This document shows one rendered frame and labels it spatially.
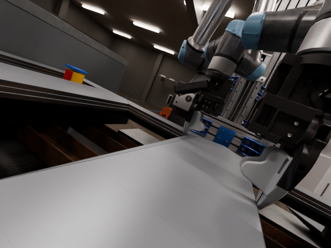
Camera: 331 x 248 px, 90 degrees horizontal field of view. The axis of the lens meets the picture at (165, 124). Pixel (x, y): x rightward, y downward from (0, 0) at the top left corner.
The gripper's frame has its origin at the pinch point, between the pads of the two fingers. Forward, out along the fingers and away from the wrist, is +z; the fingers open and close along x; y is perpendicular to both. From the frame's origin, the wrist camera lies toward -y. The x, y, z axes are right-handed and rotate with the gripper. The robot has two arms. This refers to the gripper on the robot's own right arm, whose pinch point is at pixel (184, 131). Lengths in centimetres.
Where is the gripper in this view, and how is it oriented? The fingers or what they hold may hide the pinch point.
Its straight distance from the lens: 54.9
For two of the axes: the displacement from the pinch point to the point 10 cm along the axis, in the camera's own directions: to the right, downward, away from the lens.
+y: 8.4, 4.3, -3.4
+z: -4.0, 9.0, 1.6
